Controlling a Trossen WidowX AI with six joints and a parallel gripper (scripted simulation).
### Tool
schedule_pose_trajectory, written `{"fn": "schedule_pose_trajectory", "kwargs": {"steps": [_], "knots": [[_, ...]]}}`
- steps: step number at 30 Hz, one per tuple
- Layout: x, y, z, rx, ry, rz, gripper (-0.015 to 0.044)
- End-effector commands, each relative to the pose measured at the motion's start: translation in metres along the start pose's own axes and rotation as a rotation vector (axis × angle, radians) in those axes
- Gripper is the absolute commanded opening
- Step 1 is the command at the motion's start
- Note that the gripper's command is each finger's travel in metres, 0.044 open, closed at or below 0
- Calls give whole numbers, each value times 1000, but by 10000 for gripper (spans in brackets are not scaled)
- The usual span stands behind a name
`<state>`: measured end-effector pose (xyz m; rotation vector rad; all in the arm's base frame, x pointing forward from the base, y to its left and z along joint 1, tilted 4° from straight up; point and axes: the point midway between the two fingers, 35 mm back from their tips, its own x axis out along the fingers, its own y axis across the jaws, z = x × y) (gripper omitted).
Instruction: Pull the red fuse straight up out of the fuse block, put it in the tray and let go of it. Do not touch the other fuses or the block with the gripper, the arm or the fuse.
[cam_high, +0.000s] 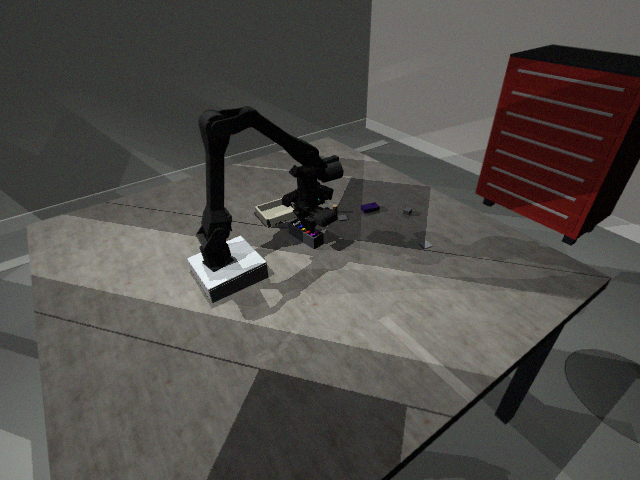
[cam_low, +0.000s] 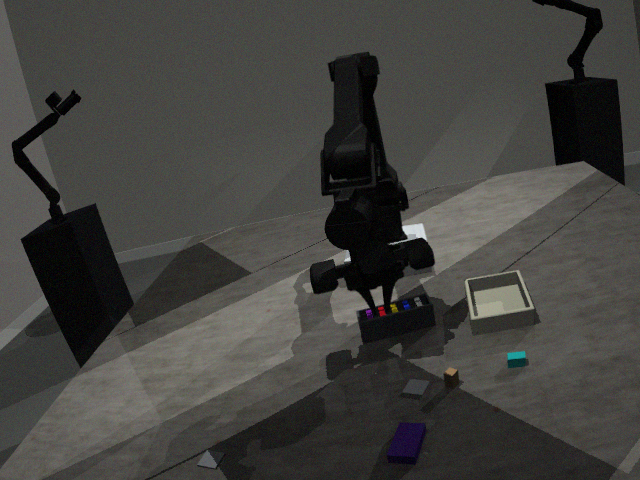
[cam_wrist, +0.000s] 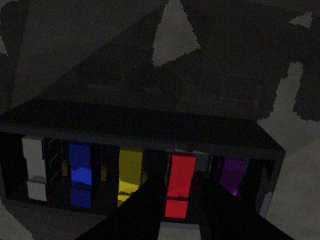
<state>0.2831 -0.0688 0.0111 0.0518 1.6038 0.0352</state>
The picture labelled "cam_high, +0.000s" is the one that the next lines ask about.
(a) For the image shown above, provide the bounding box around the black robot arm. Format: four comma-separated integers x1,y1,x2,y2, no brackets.
196,106,343,272

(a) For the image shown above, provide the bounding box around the beige shallow tray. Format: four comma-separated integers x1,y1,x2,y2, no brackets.
255,198,298,228

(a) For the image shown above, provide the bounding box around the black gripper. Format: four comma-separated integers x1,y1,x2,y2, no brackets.
282,186,337,233

